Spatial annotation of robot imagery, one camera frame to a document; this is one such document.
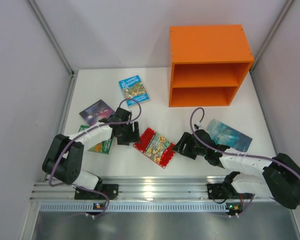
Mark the red treehouse book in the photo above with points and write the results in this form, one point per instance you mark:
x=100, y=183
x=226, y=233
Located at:
x=155, y=147

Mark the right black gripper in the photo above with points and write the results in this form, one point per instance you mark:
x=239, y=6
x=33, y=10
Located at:
x=191, y=146

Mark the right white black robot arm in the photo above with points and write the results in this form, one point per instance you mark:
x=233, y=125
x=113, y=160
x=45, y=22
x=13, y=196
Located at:
x=277, y=178

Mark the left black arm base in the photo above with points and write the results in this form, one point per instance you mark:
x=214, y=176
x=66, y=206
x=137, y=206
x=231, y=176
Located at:
x=110, y=190

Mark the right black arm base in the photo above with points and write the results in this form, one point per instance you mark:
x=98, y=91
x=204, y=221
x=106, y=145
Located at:
x=220, y=192

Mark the green treehouse book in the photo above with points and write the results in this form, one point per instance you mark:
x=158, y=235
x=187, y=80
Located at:
x=103, y=147

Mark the slotted grey cable duct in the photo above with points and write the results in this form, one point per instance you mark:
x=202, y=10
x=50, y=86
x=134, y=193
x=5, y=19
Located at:
x=138, y=207

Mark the teal ocean cover book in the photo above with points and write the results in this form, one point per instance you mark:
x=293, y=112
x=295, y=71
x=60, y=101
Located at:
x=223, y=134

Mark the light blue treehouse book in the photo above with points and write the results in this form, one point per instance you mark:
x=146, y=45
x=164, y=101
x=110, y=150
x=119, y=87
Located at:
x=134, y=90

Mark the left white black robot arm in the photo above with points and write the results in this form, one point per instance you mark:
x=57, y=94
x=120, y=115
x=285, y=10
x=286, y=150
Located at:
x=64, y=158

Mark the aluminium mounting rail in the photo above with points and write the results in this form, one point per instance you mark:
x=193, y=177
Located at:
x=137, y=189

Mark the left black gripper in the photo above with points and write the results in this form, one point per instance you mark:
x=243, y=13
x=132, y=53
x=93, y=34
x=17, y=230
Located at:
x=129, y=133

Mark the dark purple galaxy book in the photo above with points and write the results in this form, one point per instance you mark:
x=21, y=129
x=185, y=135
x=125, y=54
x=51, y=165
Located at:
x=97, y=111

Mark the orange wooden shelf cabinet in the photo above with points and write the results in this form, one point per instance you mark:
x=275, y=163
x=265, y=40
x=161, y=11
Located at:
x=208, y=64

